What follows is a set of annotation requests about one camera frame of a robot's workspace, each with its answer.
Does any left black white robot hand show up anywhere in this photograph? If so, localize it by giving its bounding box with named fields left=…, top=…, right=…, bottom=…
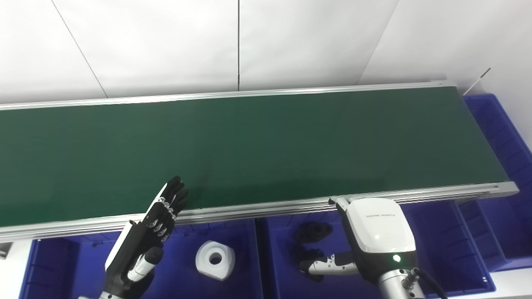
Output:
left=100, top=176, right=189, bottom=297

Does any white hexagonal part with hole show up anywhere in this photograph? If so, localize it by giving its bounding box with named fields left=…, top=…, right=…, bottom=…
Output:
left=195, top=240, right=236, bottom=282

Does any aluminium conveyor side rail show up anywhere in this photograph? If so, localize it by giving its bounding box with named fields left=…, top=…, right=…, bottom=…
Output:
left=0, top=80, right=458, bottom=111
left=0, top=181, right=520, bottom=244

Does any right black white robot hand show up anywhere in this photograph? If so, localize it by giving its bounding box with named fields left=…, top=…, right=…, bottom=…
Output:
left=299, top=196, right=418, bottom=287

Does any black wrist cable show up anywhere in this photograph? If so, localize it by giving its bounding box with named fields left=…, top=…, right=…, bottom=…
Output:
left=409, top=268, right=450, bottom=299

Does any green conveyor belt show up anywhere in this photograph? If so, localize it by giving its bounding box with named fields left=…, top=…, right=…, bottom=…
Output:
left=0, top=85, right=510, bottom=228

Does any thin white rod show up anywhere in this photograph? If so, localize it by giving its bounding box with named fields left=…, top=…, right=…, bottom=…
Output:
left=462, top=67, right=492, bottom=96

